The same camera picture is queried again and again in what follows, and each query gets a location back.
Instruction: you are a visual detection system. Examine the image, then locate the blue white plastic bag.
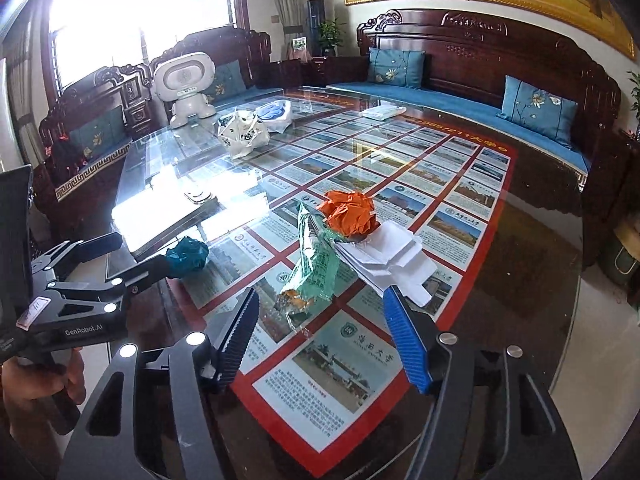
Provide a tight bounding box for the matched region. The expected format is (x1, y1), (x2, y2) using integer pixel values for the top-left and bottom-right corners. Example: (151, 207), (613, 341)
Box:
(255, 100), (293, 133)

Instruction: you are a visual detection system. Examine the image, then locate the orange paper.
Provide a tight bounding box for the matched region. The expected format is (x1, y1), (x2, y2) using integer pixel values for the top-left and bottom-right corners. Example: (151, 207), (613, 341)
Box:
(318, 191), (380, 237)

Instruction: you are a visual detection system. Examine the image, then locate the teal paper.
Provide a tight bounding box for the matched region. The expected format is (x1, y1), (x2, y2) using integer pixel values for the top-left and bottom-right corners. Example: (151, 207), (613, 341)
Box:
(165, 236), (209, 278)

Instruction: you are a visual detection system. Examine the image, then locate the right blue sofa cushion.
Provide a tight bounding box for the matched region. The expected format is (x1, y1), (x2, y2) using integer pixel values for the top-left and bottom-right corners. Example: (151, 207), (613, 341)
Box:
(498, 75), (578, 148)

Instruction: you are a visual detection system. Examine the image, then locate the green snack wrapper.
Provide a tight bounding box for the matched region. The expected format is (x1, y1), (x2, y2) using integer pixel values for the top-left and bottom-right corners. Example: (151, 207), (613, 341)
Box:
(276, 200), (347, 330)

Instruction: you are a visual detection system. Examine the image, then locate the white toy robot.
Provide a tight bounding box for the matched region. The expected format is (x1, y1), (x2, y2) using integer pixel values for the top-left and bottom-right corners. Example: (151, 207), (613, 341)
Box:
(152, 52), (216, 129)

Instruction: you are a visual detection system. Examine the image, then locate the long wooden sofa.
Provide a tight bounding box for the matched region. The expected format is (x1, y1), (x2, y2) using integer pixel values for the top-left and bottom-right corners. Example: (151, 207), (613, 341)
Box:
(322, 9), (629, 186)

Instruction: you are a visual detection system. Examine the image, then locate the person left hand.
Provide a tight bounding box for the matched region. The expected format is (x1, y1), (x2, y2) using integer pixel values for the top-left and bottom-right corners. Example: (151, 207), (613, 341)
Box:
(1, 348), (87, 411)

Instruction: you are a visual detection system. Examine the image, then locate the blue sofa cushion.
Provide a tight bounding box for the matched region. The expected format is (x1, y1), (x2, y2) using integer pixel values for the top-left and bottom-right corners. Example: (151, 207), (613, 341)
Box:
(368, 48), (425, 89)
(498, 75), (578, 148)

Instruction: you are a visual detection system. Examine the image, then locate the wooden armchair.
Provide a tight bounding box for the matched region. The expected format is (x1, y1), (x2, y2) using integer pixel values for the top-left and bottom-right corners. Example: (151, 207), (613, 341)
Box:
(34, 25), (271, 232)

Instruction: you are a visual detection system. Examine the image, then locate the white paper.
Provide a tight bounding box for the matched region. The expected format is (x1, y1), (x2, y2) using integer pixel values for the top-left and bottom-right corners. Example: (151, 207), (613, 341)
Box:
(334, 221), (437, 307)

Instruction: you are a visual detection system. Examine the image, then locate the corner potted plant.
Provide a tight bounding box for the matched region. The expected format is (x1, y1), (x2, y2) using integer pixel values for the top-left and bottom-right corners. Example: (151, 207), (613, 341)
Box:
(319, 18), (344, 56)

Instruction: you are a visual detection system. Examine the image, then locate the wooden coffee table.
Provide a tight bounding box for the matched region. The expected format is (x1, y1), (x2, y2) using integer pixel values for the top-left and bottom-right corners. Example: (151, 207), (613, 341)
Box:
(112, 90), (582, 479)

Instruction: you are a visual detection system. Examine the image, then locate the left blue sofa cushion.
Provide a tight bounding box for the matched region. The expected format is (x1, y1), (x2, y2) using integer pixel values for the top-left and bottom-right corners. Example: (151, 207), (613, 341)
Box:
(368, 48), (425, 89)

